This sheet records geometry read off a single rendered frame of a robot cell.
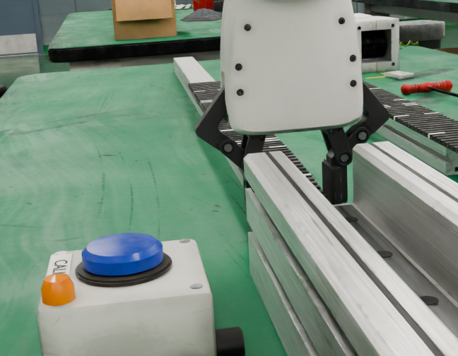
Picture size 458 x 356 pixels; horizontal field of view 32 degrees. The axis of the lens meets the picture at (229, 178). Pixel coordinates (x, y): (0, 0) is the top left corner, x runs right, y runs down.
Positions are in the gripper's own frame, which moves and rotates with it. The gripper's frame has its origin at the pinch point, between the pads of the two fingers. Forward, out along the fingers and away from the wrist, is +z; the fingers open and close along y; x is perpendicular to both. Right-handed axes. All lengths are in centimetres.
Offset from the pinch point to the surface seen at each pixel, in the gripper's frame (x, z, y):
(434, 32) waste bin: -452, 32, -193
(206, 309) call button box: 23.9, -2.0, 9.4
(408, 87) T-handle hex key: -57, 2, -30
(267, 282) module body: 15.0, 0.8, 5.0
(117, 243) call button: 20.0, -4.3, 13.2
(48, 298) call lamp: 23.6, -3.2, 16.4
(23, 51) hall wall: -1080, 78, 145
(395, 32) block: -85, -4, -38
